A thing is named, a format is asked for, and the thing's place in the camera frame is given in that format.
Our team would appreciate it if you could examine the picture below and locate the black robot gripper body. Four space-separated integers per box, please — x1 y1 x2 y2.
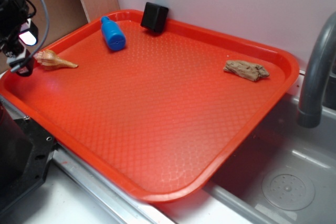
1 0 39 58

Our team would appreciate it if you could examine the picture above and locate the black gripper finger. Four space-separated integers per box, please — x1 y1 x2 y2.
6 48 35 77

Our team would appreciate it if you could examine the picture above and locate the striped conch shell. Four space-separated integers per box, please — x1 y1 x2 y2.
34 49 78 70

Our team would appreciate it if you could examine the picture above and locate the blue plastic bottle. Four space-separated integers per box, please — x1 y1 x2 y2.
101 16 126 51

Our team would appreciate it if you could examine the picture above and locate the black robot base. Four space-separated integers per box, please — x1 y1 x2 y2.
1 103 56 216

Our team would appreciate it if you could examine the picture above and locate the black square block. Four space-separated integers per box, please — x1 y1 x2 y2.
140 2 169 33

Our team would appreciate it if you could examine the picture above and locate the red plastic tray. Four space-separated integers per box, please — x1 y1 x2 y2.
1 10 299 202

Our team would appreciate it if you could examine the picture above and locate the brown driftwood piece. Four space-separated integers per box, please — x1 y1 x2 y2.
223 60 270 82

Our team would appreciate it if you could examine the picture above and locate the grey toy sink basin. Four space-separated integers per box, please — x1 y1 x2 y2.
158 95 335 223

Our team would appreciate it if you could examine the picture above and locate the grey sink faucet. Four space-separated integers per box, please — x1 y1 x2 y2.
297 13 335 128

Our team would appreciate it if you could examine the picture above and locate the round sink drain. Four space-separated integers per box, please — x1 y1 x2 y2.
261 168 315 211

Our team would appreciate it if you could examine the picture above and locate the grey cable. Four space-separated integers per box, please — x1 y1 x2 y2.
9 0 50 73

